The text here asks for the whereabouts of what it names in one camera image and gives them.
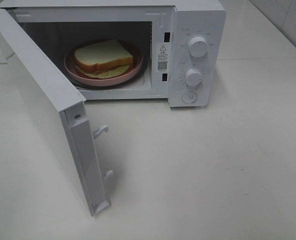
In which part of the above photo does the upper white microwave knob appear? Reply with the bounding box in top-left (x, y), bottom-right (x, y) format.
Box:
top-left (188, 35), bottom-right (209, 58)

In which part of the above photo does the lower white microwave knob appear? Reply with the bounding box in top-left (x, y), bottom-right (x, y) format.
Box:
top-left (184, 68), bottom-right (203, 87)

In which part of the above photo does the warning label with QR code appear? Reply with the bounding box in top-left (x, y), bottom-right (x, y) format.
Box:
top-left (155, 42), bottom-right (171, 72)

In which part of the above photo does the white bread sandwich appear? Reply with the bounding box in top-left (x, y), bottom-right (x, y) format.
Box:
top-left (74, 39), bottom-right (134, 79)

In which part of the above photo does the round microwave door button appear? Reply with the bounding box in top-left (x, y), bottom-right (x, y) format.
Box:
top-left (181, 91), bottom-right (197, 104)

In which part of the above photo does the white microwave knob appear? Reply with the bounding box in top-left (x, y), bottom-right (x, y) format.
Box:
top-left (188, 35), bottom-right (209, 58)
top-left (184, 68), bottom-right (203, 87)

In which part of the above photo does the pink round plate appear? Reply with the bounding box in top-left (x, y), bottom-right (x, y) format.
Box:
top-left (64, 39), bottom-right (145, 88)

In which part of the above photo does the glass microwave turntable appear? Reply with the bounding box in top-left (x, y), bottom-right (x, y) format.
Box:
top-left (64, 57), bottom-right (148, 90)

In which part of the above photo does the white microwave oven body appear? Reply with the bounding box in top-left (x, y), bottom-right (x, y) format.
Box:
top-left (0, 0), bottom-right (226, 107)

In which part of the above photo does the white microwave door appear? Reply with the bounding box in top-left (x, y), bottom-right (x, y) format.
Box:
top-left (0, 9), bottom-right (110, 215)

